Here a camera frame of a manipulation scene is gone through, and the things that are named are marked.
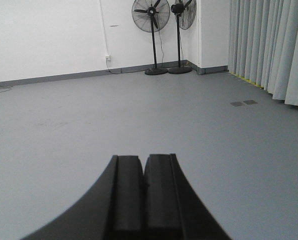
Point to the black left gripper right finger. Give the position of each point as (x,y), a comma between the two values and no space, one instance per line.
(173,209)

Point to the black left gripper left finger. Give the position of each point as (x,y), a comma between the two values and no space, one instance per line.
(110,210)

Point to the grey floor outlet plates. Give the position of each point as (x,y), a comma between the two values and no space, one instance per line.
(243,103)

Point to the grey pleated curtain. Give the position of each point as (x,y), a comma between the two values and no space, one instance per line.
(263,46)

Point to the white wall socket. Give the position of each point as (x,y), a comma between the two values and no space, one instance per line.
(108,57)

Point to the black pedestal fan left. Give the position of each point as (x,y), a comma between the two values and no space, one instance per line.
(151,16)

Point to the black pedestal fan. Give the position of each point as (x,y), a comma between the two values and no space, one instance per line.
(151,16)
(185,14)

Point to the black pedestal fan right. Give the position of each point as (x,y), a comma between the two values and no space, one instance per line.
(185,14)

